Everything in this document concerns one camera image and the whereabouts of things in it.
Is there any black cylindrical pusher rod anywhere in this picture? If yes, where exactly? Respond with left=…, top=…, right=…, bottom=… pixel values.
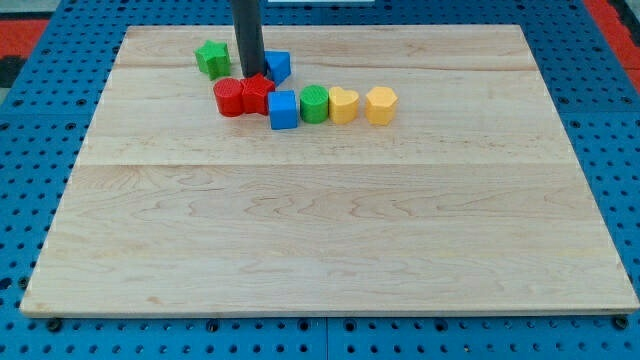
left=230, top=0, right=267, bottom=78

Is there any wooden board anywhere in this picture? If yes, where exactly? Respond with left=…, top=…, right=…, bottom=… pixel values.
left=21, top=25, right=639, bottom=318

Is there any yellow hexagon block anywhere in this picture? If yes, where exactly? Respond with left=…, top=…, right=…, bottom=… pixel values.
left=365, top=86, right=398, bottom=126

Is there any green star block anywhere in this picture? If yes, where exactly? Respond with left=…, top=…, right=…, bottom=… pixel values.
left=194, top=40, right=231, bottom=80

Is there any yellow heart block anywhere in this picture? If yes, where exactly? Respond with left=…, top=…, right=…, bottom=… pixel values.
left=329, top=86, right=360, bottom=125

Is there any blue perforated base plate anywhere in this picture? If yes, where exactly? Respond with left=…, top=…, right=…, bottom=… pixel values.
left=1, top=1, right=639, bottom=359

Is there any blue triangle block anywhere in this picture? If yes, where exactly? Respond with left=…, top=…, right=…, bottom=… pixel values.
left=265, top=50, right=291, bottom=86

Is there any green cylinder block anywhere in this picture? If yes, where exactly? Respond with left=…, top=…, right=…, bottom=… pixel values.
left=300, top=85, right=329, bottom=124

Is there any blue cube block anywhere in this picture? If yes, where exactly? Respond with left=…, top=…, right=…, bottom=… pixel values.
left=268, top=90, right=298, bottom=130

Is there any red star block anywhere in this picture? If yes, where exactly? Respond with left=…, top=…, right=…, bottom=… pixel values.
left=240, top=73, right=276, bottom=115

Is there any red cylinder block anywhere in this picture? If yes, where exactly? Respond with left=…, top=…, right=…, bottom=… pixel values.
left=213, top=78, right=244, bottom=117

